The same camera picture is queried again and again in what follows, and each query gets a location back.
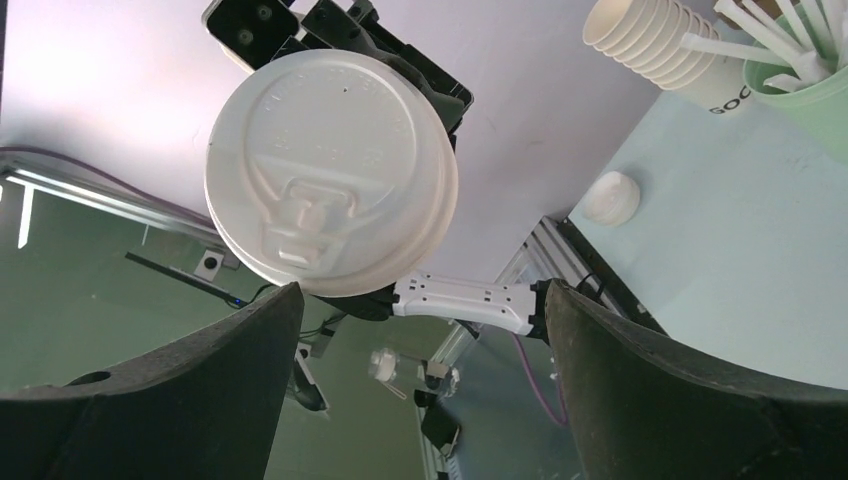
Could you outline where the stack of paper cups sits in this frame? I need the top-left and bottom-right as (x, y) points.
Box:
(582, 0), (753, 116)

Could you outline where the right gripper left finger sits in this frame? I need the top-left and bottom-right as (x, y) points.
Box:
(1, 283), (304, 479)

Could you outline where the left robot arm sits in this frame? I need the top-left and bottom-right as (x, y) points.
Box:
(280, 1), (554, 341)

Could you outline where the white plastic cup lid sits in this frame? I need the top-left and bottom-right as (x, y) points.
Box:
(204, 50), (459, 297)

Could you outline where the green cup holder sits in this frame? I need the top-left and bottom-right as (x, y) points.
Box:
(743, 61), (847, 164)

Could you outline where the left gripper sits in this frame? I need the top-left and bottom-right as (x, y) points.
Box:
(278, 1), (474, 147)

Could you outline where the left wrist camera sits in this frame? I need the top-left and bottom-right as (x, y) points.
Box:
(201, 0), (300, 72)

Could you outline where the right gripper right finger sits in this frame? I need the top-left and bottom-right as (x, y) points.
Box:
(545, 280), (847, 479)

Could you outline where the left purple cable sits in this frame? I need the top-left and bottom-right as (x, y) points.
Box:
(0, 145), (571, 429)

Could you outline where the stack of white lids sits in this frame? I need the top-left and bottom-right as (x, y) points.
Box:
(582, 171), (641, 227)

